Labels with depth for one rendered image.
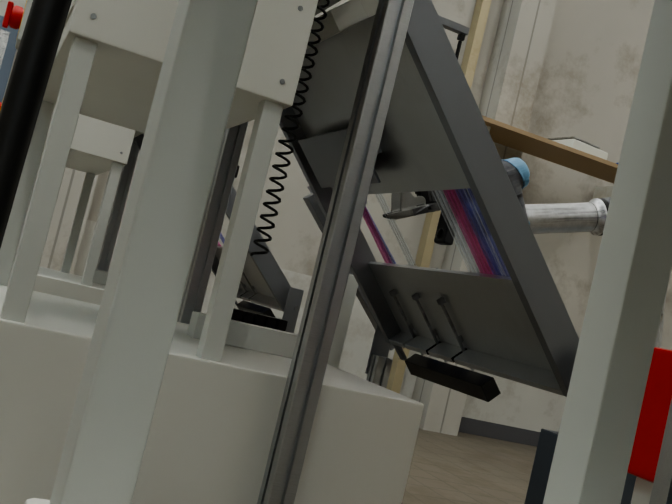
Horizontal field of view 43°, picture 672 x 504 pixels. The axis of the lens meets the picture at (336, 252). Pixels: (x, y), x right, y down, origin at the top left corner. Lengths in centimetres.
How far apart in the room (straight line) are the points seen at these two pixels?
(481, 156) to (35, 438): 78
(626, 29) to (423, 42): 650
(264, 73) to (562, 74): 618
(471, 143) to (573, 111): 600
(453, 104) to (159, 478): 71
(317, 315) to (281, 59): 37
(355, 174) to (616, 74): 651
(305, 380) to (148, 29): 53
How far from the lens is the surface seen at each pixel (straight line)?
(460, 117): 137
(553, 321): 147
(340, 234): 122
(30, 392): 118
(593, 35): 758
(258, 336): 159
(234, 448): 125
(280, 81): 124
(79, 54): 120
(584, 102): 743
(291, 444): 123
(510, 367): 167
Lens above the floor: 74
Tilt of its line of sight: 3 degrees up
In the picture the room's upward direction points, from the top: 14 degrees clockwise
